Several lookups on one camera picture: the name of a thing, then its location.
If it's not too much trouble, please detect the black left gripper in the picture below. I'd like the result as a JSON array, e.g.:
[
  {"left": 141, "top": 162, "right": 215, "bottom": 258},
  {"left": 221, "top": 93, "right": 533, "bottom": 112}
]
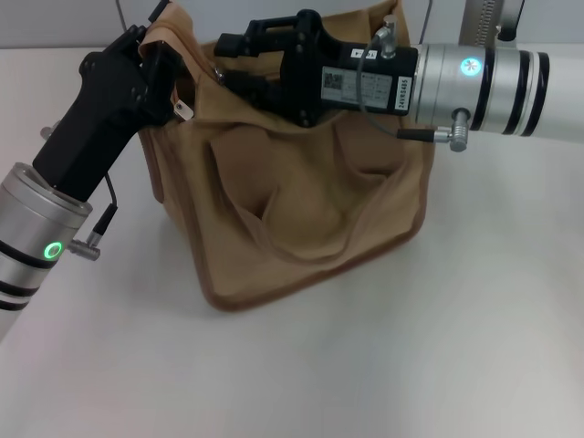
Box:
[{"left": 31, "top": 26, "right": 182, "bottom": 202}]

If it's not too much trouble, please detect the left gripper cable with connectors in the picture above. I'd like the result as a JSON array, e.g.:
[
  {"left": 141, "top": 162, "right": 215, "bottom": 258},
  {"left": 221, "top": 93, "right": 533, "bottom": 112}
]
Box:
[{"left": 39, "top": 126, "right": 120, "bottom": 262}]

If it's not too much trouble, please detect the khaki canvas food bag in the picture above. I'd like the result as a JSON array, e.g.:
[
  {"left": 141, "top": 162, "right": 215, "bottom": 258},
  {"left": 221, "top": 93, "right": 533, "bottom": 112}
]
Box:
[{"left": 136, "top": 0, "right": 433, "bottom": 314}]

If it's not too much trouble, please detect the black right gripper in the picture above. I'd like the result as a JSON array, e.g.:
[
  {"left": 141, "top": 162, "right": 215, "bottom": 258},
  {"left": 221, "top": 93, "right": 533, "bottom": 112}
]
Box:
[{"left": 216, "top": 12, "right": 419, "bottom": 129}]

